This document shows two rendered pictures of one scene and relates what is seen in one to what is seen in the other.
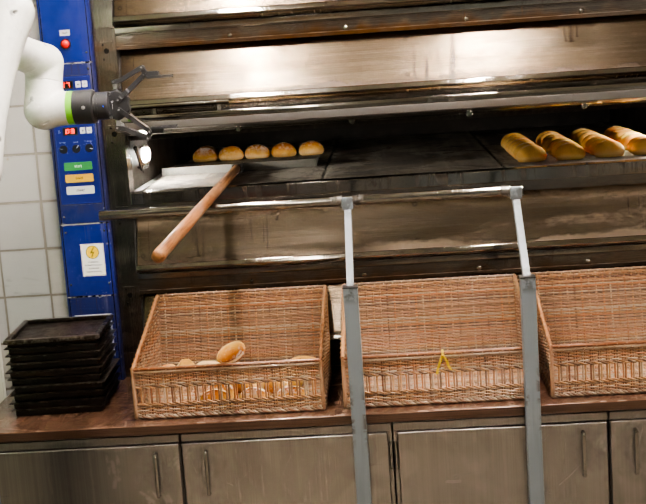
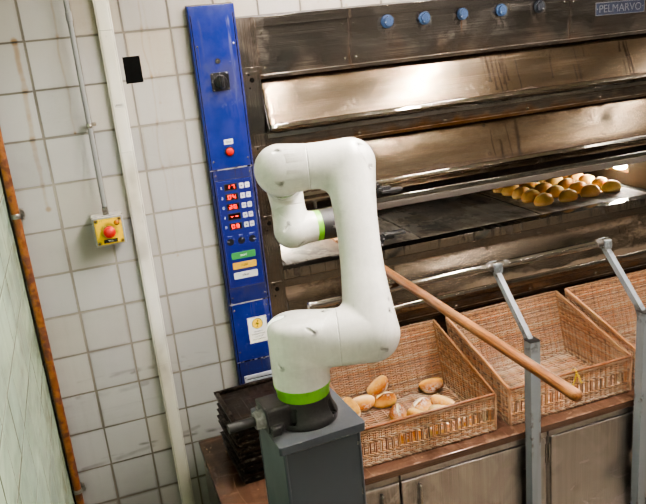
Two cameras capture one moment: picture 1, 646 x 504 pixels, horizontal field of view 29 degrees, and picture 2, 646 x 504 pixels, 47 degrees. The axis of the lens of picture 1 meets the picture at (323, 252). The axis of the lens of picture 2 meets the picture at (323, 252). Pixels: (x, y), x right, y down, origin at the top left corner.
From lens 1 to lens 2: 2.05 m
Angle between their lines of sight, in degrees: 22
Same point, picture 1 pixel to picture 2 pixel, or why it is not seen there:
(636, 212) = (625, 236)
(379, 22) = (469, 115)
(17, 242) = (189, 324)
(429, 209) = (497, 251)
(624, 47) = (624, 122)
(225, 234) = not seen: hidden behind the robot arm
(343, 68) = (444, 152)
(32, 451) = not seen: outside the picture
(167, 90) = not seen: hidden behind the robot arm
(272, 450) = (467, 470)
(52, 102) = (308, 224)
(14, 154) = (183, 250)
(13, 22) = (371, 176)
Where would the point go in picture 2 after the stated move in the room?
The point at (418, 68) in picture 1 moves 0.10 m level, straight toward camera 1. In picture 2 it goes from (496, 148) to (509, 151)
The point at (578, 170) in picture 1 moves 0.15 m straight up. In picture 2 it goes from (593, 212) to (593, 178)
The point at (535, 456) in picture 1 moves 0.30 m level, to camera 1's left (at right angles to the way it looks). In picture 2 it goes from (644, 434) to (581, 457)
